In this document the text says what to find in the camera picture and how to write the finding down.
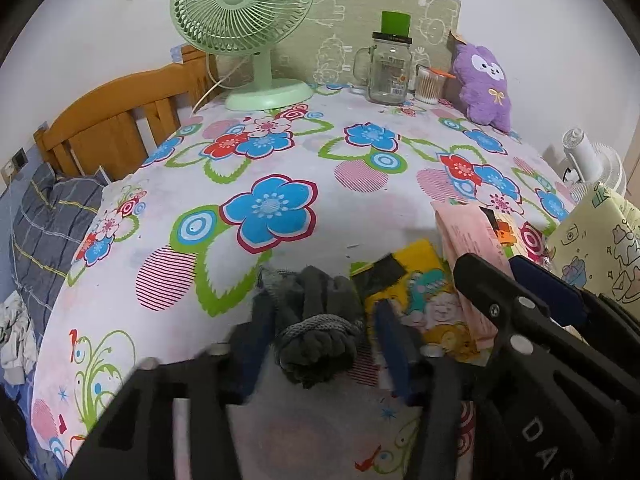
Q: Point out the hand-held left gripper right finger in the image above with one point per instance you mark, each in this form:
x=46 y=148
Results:
x=395 y=350

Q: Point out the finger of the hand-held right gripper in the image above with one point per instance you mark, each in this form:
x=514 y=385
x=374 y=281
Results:
x=545 y=285
x=482 y=280

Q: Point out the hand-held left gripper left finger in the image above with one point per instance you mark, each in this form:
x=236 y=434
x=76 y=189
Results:
x=250 y=350

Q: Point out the pink tissue packet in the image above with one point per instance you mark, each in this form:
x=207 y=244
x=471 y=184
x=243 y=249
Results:
x=465 y=232

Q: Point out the yellow cartoon tissue packet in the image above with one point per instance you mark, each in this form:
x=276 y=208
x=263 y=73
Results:
x=435 y=305

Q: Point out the dark grey knitted sock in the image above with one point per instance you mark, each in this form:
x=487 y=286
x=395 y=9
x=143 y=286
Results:
x=315 y=330

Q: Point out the yellow printed fabric box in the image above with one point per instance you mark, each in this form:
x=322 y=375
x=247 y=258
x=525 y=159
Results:
x=600 y=240

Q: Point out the white standing fan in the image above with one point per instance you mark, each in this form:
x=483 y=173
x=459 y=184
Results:
x=582 y=157

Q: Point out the purple plush bunny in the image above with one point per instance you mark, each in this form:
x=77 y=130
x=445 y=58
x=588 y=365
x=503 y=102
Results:
x=482 y=90

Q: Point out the cotton swab container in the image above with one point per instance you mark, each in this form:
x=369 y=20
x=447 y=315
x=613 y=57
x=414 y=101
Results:
x=427 y=85

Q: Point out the glass jar mug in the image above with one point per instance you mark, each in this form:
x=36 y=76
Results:
x=390 y=75

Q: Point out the white crumpled cloth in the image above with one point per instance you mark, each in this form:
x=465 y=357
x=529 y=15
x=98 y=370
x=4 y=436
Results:
x=15 y=340

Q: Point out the grey plaid pillow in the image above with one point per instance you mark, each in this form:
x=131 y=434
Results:
x=50 y=220

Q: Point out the blue bed sheet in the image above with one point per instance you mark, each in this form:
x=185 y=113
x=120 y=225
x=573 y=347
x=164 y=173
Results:
x=15 y=410

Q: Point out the green plastic cup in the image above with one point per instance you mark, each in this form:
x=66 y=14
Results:
x=395 y=24

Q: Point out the wooden bed headboard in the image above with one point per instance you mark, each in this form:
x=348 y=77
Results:
x=100 y=115

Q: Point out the green printed board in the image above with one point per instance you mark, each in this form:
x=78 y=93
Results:
x=345 y=10

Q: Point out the wall socket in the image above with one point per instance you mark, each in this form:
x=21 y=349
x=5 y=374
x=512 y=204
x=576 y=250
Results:
x=12 y=165

